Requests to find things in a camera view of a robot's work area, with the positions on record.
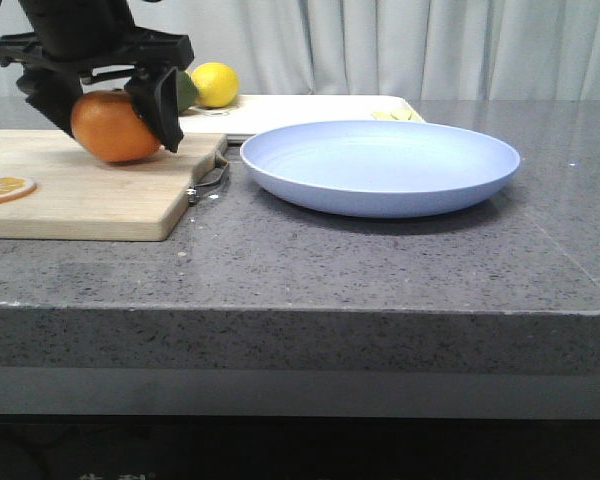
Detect light blue plate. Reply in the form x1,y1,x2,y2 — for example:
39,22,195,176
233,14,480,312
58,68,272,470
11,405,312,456
240,120,521,218

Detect pale yellow fruit pieces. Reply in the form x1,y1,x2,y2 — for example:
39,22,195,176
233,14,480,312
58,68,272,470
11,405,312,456
371,109,413,121

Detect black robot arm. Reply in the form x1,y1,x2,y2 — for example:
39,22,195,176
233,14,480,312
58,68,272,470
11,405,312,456
0,1,194,152

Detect orange slice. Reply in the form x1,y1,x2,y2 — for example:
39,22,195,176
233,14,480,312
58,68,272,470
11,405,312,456
0,176,37,204

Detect wooden cutting board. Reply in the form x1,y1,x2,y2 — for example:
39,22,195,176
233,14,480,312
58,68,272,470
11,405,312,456
0,129,227,241

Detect grey cutting board strap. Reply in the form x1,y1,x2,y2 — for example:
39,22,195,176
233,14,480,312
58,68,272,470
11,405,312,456
186,151,231,205

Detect white plastic tray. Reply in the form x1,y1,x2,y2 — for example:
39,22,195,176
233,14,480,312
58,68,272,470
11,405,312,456
179,95,424,144

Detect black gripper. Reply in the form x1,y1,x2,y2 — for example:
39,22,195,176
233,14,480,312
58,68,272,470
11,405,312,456
0,27,194,153

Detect green lime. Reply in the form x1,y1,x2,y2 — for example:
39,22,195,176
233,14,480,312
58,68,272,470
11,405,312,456
176,70,198,114

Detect orange mandarin fruit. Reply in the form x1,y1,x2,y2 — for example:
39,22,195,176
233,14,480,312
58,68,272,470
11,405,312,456
70,89,162,162

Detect yellow lemon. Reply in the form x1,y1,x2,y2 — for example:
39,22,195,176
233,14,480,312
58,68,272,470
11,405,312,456
189,62,240,108

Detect grey-white curtain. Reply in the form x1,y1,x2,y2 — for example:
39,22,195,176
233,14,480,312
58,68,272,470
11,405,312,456
0,0,600,102

